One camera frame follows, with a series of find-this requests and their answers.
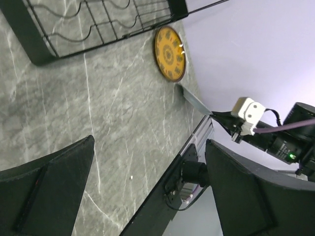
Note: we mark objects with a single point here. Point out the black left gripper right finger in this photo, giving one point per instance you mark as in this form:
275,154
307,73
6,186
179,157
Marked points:
253,200

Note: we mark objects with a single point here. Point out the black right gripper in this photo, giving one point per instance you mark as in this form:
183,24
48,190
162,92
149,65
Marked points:
280,145

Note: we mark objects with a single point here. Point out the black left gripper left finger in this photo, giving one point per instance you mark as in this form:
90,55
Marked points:
42,197

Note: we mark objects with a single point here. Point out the pale blue scalloped plate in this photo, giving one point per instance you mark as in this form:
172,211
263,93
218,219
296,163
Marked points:
194,100

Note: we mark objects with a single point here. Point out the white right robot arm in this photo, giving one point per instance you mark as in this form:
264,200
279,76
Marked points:
300,123

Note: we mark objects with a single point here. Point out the yellow patterned glass plate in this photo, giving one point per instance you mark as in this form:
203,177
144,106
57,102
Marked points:
170,54

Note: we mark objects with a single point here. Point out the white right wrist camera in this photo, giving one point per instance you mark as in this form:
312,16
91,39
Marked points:
250,112

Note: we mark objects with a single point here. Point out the black wire dish rack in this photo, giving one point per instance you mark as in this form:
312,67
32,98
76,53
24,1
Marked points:
48,33

